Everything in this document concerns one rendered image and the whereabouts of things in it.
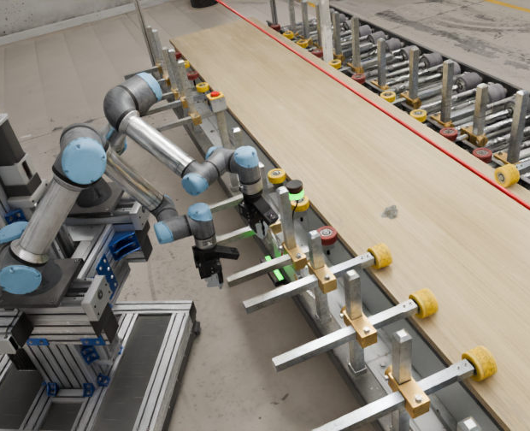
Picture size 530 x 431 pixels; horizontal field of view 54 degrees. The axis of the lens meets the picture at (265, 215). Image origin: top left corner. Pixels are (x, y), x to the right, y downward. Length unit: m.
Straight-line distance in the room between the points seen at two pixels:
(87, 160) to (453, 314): 1.16
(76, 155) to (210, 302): 1.79
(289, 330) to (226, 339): 0.34
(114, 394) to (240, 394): 0.59
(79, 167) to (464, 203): 1.40
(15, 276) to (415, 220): 1.38
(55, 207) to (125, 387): 1.23
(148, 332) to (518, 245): 1.77
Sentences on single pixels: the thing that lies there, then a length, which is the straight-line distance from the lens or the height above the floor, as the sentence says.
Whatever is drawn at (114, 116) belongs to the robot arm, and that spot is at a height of 1.48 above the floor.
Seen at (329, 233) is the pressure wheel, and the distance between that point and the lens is 2.00.
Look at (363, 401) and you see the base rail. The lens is 1.76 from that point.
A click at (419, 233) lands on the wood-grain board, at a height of 0.90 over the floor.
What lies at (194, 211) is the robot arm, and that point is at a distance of 1.72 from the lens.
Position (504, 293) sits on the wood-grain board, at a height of 0.90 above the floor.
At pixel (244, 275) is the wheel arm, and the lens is 1.94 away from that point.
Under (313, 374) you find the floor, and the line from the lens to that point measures 2.69.
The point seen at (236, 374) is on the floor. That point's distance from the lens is 2.75.
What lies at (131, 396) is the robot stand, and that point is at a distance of 2.57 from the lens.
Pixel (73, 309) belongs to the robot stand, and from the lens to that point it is 1.91.
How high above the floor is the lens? 2.17
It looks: 36 degrees down
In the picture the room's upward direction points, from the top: 11 degrees counter-clockwise
